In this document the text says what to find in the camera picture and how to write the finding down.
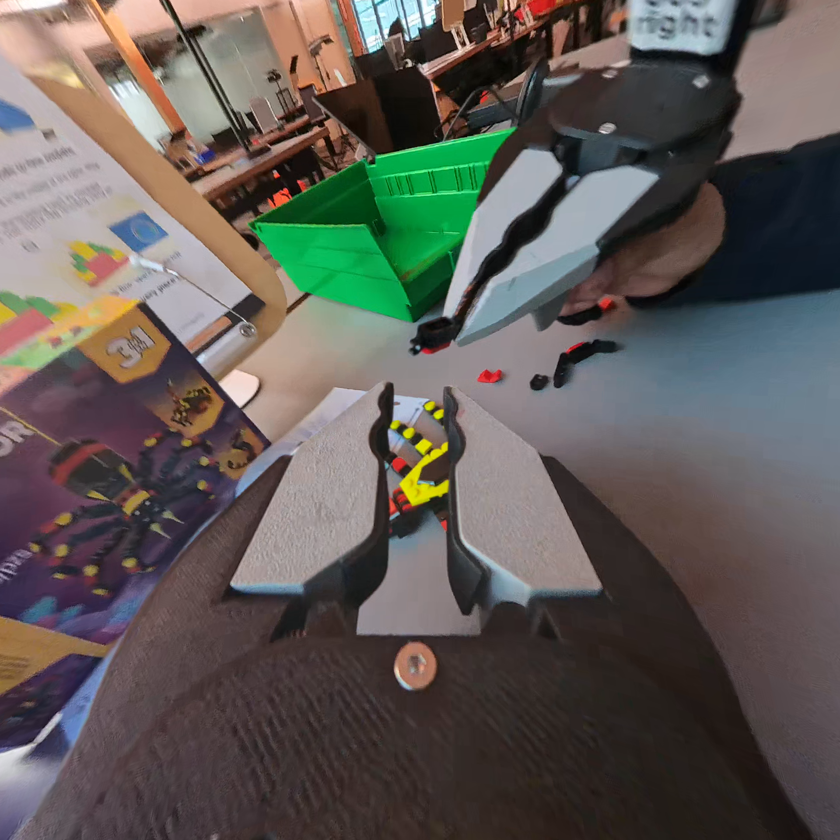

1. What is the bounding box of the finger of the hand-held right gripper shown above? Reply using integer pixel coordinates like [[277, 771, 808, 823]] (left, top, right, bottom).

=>
[[453, 171, 658, 347], [441, 147, 567, 322]]

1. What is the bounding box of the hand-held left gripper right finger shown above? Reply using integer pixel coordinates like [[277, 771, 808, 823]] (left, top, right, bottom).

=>
[[441, 385, 605, 634]]

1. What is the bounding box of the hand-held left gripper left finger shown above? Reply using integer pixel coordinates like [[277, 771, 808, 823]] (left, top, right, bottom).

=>
[[230, 382, 396, 611]]

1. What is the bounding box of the black and yellow lego model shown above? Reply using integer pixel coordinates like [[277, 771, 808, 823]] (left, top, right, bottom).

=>
[[384, 400, 454, 539]]

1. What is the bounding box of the black lego piece red underside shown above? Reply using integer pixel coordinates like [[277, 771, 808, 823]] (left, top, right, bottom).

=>
[[408, 317, 458, 356]]

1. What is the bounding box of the person's right forearm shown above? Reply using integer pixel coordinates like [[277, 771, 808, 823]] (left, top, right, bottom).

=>
[[626, 134, 840, 311]]

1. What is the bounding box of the black lego limb red joint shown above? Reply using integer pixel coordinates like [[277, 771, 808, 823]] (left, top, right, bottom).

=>
[[553, 339, 619, 389]]

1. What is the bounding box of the lego set box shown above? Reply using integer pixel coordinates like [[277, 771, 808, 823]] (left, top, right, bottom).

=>
[[0, 295, 271, 752]]

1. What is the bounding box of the person's right hand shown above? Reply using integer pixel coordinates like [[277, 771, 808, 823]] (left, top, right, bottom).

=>
[[561, 182, 727, 317]]

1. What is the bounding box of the black chair back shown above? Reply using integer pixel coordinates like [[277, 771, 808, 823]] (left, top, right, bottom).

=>
[[314, 66, 442, 163]]

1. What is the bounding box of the green plastic bin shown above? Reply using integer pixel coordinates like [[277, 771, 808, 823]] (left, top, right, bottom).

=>
[[249, 128, 517, 322]]

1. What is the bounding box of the wooden work table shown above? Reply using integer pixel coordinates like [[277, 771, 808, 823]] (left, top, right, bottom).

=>
[[190, 125, 332, 221]]

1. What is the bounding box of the black metal pole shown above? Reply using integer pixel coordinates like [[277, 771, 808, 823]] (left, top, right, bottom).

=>
[[161, 0, 256, 157]]

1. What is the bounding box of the cardboard framed sign board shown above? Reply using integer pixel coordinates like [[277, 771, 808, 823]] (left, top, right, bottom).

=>
[[0, 16, 288, 408]]

